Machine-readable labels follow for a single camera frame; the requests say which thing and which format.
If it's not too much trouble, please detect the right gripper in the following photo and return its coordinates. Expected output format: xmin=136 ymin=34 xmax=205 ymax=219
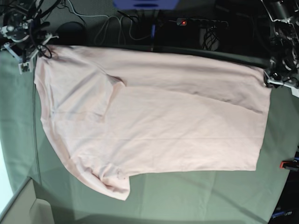
xmin=13 ymin=32 xmax=52 ymax=59

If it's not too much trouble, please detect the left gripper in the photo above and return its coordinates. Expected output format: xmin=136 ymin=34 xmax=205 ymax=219
xmin=265 ymin=59 xmax=299 ymax=88

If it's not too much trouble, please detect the pink t-shirt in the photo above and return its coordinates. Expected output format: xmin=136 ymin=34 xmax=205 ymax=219
xmin=35 ymin=46 xmax=271 ymax=201

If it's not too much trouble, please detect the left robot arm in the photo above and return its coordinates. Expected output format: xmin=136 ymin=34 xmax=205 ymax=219
xmin=261 ymin=0 xmax=299 ymax=91

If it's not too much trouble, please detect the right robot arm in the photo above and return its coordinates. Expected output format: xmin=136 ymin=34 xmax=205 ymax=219
xmin=0 ymin=0 xmax=61 ymax=63

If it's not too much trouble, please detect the black round stool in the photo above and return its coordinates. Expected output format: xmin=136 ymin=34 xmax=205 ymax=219
xmin=55 ymin=21 xmax=87 ymax=45

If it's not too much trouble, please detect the red black clamp right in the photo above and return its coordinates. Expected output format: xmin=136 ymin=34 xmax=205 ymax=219
xmin=280 ymin=151 xmax=299 ymax=172

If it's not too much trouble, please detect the red black clamp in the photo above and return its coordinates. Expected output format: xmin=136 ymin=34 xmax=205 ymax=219
xmin=280 ymin=151 xmax=299 ymax=172
xmin=150 ymin=24 xmax=156 ymax=52

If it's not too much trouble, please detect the blue plastic box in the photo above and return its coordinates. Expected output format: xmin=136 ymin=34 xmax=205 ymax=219
xmin=113 ymin=0 xmax=179 ymax=10

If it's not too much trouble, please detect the black power strip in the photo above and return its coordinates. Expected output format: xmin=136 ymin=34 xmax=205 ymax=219
xmin=175 ymin=18 xmax=228 ymax=29

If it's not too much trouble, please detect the red black clamp middle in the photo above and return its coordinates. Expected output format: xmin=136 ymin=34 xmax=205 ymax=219
xmin=150 ymin=24 xmax=156 ymax=52

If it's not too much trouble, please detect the white cardboard box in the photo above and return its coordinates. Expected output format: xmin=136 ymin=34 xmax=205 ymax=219
xmin=0 ymin=177 xmax=55 ymax=224

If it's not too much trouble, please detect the white cable on floor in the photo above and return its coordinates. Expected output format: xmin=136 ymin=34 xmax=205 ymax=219
xmin=67 ymin=0 xmax=152 ymax=45

